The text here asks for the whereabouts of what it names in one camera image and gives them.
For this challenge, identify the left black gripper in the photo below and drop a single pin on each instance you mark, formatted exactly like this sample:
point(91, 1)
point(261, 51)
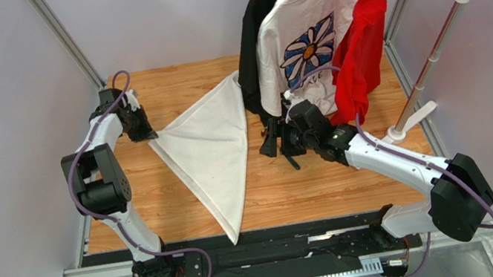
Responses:
point(147, 132)

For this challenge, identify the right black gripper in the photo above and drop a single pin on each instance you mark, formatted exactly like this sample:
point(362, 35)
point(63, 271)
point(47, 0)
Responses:
point(283, 137)

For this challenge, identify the gold spoon green handle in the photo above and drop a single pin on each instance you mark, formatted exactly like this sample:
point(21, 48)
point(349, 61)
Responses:
point(291, 163)

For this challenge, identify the white cloth napkin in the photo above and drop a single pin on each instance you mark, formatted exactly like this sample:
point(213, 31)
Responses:
point(207, 148)

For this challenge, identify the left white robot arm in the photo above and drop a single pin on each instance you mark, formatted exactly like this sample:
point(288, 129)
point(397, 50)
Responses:
point(99, 187)

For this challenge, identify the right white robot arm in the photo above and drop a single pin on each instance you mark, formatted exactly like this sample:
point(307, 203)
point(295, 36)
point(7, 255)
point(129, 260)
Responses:
point(458, 199)

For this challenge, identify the white flower print t-shirt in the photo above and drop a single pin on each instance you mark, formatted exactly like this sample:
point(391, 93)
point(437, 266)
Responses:
point(296, 44)

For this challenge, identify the red t-shirt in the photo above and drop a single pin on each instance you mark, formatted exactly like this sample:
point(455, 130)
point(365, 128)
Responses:
point(358, 58)

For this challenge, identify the black t-shirt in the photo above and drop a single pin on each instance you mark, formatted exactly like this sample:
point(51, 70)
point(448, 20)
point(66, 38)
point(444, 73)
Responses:
point(255, 12)

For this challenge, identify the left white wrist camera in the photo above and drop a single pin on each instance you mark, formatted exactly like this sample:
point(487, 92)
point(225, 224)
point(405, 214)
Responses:
point(132, 100)

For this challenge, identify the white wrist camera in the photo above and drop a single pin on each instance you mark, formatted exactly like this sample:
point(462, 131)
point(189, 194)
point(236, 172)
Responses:
point(289, 99)
point(132, 100)

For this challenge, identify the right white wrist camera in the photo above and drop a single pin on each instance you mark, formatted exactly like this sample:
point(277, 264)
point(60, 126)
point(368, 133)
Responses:
point(289, 99)

